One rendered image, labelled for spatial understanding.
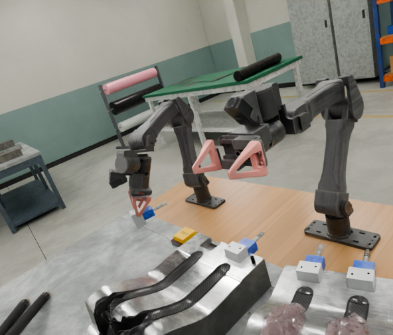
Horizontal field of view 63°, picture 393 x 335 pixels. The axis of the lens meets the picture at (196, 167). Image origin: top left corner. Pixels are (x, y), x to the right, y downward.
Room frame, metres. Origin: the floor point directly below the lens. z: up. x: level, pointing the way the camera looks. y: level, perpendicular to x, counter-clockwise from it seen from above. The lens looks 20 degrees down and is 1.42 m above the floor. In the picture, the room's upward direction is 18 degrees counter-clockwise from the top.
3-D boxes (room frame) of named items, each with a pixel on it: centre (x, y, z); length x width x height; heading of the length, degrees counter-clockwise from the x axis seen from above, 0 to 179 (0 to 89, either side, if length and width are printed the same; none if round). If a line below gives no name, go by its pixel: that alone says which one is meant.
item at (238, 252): (0.74, -0.07, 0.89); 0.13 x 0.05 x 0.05; 125
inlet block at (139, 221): (1.05, 0.20, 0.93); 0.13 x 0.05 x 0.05; 105
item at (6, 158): (4.62, 2.54, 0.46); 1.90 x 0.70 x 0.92; 30
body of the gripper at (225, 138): (0.62, -0.12, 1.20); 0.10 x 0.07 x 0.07; 35
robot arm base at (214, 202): (1.27, 0.01, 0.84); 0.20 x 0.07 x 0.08; 36
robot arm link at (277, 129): (0.65, -0.17, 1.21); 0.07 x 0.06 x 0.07; 125
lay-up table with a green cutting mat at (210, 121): (4.95, -0.61, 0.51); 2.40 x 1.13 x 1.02; 34
